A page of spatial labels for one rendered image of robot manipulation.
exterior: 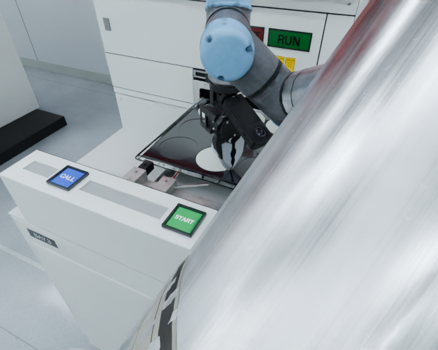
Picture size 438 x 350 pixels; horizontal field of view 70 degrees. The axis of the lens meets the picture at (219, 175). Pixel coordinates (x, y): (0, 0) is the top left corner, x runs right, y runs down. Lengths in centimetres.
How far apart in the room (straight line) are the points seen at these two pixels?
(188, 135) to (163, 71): 36
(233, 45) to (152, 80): 77
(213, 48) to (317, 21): 50
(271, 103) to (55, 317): 140
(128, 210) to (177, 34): 66
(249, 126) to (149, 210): 24
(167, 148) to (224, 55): 41
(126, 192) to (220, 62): 30
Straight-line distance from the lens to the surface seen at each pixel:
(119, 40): 122
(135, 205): 58
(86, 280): 87
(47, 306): 171
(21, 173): 73
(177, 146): 81
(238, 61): 45
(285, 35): 93
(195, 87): 108
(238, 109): 61
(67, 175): 68
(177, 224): 52
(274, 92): 49
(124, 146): 98
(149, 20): 111
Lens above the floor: 135
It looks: 40 degrees down
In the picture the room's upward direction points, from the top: straight up
